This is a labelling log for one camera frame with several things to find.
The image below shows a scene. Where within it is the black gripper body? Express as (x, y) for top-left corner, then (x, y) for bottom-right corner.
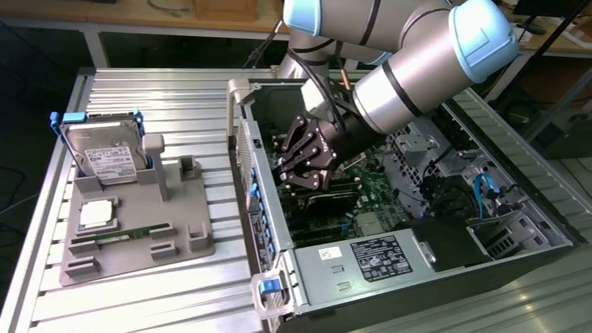
(299, 112), (387, 173)

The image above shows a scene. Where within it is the green graphics card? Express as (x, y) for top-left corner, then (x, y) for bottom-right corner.
(303, 191), (361, 232)

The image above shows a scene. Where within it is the metal socket cover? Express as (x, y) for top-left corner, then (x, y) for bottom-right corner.
(341, 152), (370, 171)

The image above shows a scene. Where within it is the green RAM stick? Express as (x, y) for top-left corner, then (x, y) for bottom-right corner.
(322, 178), (363, 194)
(70, 223), (167, 244)

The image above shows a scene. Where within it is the metal disk bay cage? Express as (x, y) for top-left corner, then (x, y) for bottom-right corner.
(385, 121), (458, 185)

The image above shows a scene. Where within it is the silver chipset heatsink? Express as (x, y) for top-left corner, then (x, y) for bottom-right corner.
(354, 211), (387, 237)

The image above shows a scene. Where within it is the grey power supply unit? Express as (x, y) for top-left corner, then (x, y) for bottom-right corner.
(290, 228), (438, 306)

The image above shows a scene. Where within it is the black fan shroud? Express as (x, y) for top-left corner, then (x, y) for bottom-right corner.
(401, 216), (493, 273)

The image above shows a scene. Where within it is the hard disk with blue caddy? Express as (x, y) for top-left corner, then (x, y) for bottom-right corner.
(47, 109), (153, 185)

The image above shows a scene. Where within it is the grey parts rack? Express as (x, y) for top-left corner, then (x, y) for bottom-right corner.
(58, 133), (215, 287)

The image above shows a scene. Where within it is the black equipment box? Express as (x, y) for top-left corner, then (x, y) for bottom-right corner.
(529, 110), (592, 160)

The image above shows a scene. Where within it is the silver CPU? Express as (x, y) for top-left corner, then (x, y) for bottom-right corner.
(77, 200), (115, 228)

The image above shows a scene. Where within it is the open black PC case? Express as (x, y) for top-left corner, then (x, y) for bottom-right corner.
(225, 78), (592, 333)

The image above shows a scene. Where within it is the black monitor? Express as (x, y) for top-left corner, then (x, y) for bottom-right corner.
(510, 0), (592, 34)

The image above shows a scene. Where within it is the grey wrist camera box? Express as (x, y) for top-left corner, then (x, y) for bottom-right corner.
(298, 81), (357, 117)

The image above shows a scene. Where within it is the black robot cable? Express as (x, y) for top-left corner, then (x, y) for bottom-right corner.
(242, 0), (385, 135)

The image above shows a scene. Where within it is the blue disk wire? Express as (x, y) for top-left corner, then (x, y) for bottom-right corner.
(470, 173), (498, 221)

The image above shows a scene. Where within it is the wooden desk white frame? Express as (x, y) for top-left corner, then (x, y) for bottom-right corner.
(0, 0), (290, 69)
(507, 0), (592, 101)

